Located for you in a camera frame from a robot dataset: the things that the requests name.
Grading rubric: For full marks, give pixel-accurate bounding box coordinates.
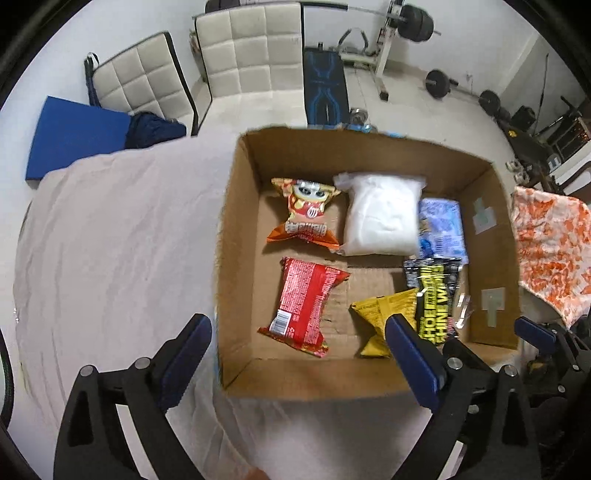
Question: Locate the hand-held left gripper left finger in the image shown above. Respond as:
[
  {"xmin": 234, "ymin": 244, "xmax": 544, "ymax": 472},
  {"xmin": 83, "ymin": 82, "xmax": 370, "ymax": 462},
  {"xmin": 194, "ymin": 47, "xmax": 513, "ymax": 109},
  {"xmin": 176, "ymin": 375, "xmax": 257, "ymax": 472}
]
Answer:
[{"xmin": 53, "ymin": 314, "xmax": 214, "ymax": 480}]

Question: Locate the blue foam mat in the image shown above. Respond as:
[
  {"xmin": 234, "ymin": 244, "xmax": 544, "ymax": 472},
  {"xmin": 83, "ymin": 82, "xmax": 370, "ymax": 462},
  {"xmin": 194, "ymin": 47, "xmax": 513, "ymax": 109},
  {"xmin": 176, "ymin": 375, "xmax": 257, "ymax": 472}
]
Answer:
[{"xmin": 25, "ymin": 95, "xmax": 135, "ymax": 190}]

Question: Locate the orange and white floral cloth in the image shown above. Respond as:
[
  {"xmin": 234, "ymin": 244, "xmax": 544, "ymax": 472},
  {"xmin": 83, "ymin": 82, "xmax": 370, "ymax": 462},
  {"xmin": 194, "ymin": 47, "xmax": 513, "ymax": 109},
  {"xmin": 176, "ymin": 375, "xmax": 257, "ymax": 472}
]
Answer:
[{"xmin": 510, "ymin": 185, "xmax": 591, "ymax": 329}]

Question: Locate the barbell with black plates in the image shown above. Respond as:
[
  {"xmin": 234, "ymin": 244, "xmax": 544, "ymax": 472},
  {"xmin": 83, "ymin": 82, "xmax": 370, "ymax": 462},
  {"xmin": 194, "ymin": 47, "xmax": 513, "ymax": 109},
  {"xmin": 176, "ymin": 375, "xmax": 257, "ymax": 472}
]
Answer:
[{"xmin": 300, "ymin": 0, "xmax": 442, "ymax": 42}]

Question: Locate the black bag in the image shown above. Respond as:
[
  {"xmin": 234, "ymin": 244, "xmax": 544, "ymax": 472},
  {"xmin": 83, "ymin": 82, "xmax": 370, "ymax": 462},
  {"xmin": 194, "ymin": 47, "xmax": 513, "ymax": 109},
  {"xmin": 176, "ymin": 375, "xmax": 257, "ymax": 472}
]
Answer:
[{"xmin": 510, "ymin": 105, "xmax": 537, "ymax": 133}]

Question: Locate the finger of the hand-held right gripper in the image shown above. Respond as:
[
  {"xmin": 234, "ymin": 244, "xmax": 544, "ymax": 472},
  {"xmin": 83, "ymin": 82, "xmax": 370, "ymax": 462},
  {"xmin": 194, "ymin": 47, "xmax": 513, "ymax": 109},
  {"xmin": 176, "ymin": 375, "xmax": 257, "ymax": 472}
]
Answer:
[{"xmin": 515, "ymin": 316, "xmax": 591, "ymax": 402}]

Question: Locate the orange cartoon snack packet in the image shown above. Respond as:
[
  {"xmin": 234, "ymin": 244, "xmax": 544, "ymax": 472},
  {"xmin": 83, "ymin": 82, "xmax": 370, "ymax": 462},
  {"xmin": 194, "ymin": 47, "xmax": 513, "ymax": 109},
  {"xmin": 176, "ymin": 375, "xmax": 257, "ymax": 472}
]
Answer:
[{"xmin": 266, "ymin": 178, "xmax": 345, "ymax": 250}]

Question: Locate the black and yellow wipes packet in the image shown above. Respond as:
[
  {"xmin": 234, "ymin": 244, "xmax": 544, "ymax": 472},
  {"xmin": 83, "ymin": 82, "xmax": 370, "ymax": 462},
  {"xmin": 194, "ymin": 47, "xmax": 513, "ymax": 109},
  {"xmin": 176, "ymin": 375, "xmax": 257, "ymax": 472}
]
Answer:
[{"xmin": 403, "ymin": 257, "xmax": 472, "ymax": 347}]

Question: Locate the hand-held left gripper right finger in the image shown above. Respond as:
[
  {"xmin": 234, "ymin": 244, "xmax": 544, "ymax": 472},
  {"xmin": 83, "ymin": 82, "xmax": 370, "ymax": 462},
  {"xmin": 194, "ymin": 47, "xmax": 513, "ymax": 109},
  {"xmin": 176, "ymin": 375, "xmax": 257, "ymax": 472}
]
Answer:
[{"xmin": 385, "ymin": 314, "xmax": 542, "ymax": 480}]

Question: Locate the large white quilted chair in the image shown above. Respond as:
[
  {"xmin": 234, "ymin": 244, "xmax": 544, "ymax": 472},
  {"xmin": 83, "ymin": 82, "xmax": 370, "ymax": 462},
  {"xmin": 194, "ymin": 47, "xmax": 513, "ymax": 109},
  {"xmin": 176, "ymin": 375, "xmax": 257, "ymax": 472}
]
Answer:
[{"xmin": 191, "ymin": 2, "xmax": 308, "ymax": 137}]

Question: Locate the white soft plastic bag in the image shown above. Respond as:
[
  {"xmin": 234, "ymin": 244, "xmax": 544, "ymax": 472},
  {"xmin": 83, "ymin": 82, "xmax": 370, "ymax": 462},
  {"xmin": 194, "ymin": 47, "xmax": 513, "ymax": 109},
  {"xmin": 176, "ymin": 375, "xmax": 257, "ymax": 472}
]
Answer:
[{"xmin": 333, "ymin": 172, "xmax": 427, "ymax": 257}]

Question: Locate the red snack packet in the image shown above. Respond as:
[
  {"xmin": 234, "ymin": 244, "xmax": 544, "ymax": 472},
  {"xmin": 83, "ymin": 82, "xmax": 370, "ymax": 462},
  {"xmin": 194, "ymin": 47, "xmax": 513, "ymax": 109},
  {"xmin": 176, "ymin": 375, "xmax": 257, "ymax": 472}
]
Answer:
[{"xmin": 257, "ymin": 257, "xmax": 352, "ymax": 357}]

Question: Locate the dark blue cloth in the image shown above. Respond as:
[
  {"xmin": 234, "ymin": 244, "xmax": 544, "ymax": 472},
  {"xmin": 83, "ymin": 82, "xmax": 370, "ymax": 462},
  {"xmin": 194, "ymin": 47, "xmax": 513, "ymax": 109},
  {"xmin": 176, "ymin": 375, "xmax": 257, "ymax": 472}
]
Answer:
[{"xmin": 124, "ymin": 112, "xmax": 188, "ymax": 150}]

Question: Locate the cardboard box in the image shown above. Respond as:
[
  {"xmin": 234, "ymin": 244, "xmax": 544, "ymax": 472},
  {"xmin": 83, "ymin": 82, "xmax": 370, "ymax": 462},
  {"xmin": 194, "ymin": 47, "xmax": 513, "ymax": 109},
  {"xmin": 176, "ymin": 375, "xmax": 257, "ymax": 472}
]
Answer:
[{"xmin": 215, "ymin": 127, "xmax": 523, "ymax": 400}]

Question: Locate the short barbell with plates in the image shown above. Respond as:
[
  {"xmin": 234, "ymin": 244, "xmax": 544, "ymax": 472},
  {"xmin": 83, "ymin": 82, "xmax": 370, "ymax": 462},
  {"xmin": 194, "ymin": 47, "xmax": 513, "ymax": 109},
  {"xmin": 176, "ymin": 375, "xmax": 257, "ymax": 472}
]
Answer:
[{"xmin": 424, "ymin": 69, "xmax": 502, "ymax": 114}]

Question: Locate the light blue soft packet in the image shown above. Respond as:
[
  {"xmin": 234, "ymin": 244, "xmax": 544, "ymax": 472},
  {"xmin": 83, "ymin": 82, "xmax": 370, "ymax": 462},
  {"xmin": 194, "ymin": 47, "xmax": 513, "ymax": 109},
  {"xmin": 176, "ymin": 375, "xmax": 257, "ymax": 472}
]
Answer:
[{"xmin": 418, "ymin": 198, "xmax": 468, "ymax": 267}]

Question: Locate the small white quilted chair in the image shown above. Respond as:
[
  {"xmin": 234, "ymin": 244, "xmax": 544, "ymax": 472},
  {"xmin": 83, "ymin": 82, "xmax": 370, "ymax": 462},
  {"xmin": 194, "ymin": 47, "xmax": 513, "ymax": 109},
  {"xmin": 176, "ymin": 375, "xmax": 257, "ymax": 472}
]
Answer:
[{"xmin": 84, "ymin": 31, "xmax": 195, "ymax": 130}]

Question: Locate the black and blue weight bench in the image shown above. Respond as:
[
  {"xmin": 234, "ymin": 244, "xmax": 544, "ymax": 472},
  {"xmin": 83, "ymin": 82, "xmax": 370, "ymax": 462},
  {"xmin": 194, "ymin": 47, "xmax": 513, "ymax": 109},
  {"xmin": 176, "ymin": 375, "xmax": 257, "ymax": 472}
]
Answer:
[{"xmin": 302, "ymin": 46, "xmax": 350, "ymax": 128}]

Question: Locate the yellow snack packet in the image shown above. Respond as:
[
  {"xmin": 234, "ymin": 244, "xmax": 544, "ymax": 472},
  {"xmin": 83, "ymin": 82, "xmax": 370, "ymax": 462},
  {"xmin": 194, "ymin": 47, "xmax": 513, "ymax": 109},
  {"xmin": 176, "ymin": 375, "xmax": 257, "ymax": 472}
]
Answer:
[{"xmin": 349, "ymin": 288, "xmax": 421, "ymax": 360}]

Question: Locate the black braided cable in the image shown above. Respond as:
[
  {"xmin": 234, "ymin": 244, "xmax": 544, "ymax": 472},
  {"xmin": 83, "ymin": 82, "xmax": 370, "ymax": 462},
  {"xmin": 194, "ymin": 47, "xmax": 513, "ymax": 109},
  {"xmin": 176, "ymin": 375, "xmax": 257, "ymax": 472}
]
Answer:
[{"xmin": 0, "ymin": 330, "xmax": 16, "ymax": 428}]

